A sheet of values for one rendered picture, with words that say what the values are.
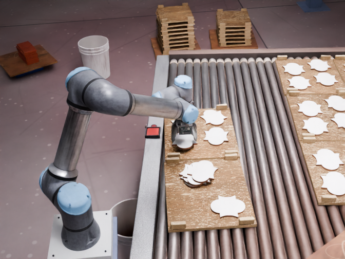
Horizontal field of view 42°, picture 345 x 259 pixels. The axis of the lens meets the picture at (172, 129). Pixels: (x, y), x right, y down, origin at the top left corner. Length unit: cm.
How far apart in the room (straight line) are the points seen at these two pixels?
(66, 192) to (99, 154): 200
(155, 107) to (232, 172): 55
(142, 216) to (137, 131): 205
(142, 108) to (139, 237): 52
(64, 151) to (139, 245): 46
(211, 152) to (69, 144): 74
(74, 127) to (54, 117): 254
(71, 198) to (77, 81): 42
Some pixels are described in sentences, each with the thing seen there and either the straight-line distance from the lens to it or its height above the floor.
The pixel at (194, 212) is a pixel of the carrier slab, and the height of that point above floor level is 94.
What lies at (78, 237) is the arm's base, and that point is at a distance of 178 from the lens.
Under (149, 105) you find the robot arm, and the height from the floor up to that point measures 140.
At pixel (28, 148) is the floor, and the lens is 393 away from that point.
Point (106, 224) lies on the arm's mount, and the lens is 189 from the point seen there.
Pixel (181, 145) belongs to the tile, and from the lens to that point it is 213.
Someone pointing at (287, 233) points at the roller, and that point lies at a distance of 186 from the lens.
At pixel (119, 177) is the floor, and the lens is 346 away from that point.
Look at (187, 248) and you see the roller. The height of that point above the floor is 92.
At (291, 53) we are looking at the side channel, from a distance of 304.
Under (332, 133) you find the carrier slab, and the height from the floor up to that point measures 94.
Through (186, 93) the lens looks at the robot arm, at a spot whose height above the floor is 128.
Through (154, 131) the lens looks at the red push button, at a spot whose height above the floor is 93.
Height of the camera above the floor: 230
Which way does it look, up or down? 36 degrees down
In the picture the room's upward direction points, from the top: 3 degrees counter-clockwise
